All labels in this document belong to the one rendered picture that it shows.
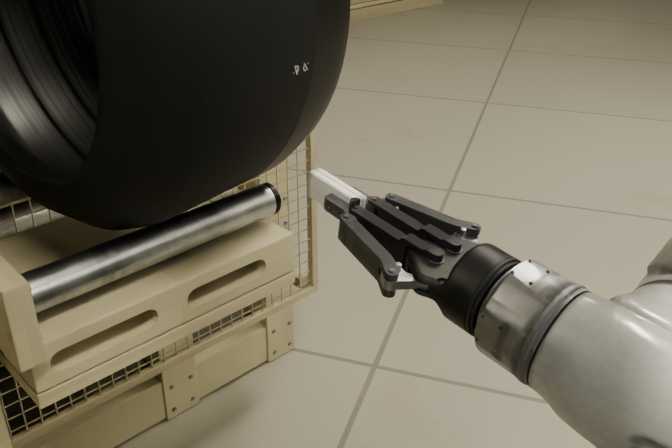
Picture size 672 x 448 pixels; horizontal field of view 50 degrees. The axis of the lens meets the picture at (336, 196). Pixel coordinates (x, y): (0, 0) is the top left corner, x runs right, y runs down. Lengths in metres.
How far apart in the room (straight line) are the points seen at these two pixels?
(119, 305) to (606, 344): 0.53
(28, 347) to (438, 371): 1.47
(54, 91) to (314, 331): 1.30
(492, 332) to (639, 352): 0.11
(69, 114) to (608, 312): 0.82
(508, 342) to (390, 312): 1.74
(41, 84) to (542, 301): 0.82
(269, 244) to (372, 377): 1.17
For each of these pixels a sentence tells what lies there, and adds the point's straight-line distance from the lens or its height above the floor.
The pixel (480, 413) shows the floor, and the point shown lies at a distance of 1.99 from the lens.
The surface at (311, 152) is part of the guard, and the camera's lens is 1.67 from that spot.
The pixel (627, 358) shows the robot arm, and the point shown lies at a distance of 0.55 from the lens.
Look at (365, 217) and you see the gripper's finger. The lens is 0.67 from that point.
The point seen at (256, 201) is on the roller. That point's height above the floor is 0.91.
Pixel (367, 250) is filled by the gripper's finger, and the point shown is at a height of 1.01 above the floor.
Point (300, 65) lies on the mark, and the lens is 0.76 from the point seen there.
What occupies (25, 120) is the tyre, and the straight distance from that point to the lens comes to 1.12.
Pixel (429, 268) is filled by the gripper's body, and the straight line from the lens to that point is 0.63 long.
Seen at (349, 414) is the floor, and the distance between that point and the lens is 1.95.
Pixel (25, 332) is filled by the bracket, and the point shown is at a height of 0.90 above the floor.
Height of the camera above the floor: 1.33
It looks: 26 degrees down
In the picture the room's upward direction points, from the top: straight up
